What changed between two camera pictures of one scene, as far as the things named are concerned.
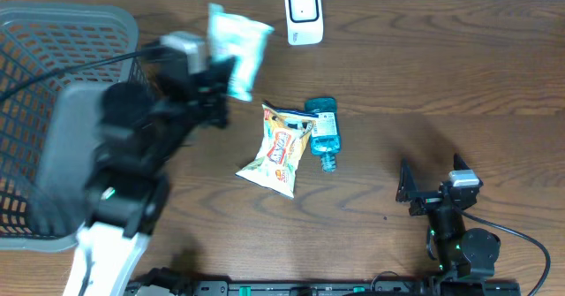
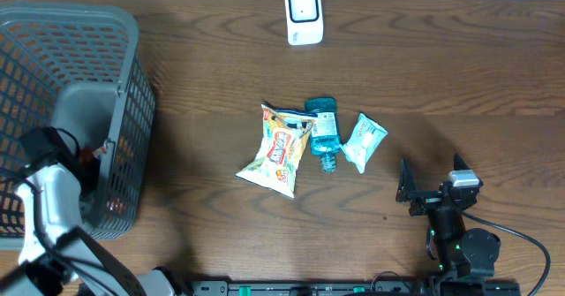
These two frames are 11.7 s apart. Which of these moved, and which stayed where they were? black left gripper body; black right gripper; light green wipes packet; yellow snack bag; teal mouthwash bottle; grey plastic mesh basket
Moved: black left gripper body; light green wipes packet
Stayed: teal mouthwash bottle; grey plastic mesh basket; black right gripper; yellow snack bag
